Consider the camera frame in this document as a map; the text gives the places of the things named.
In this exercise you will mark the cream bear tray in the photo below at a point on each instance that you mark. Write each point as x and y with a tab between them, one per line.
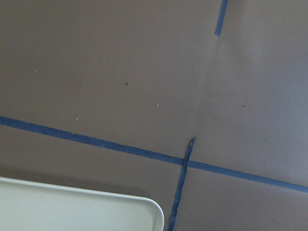
32	206

